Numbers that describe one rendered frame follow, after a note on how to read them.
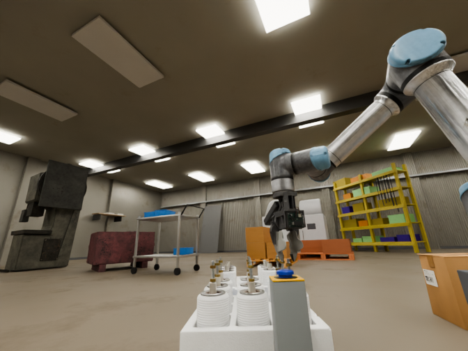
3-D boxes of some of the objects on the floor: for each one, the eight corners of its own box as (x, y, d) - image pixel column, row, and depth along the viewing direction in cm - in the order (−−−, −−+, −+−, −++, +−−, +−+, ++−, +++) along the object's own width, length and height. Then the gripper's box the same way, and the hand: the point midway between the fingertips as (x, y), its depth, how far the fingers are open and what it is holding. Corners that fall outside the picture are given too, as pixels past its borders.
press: (5, 274, 374) (39, 147, 447) (-24, 273, 415) (11, 157, 488) (81, 266, 487) (97, 166, 560) (51, 266, 527) (71, 172, 600)
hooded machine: (331, 256, 516) (321, 196, 561) (301, 257, 543) (294, 198, 588) (331, 255, 582) (323, 200, 627) (306, 255, 609) (299, 203, 654)
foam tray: (301, 343, 86) (295, 293, 92) (345, 419, 49) (331, 327, 55) (205, 345, 88) (205, 296, 93) (176, 420, 50) (180, 331, 56)
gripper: (276, 189, 66) (283, 264, 59) (306, 191, 69) (316, 262, 62) (264, 195, 74) (269, 262, 67) (292, 196, 77) (299, 260, 70)
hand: (286, 257), depth 68 cm, fingers open, 3 cm apart
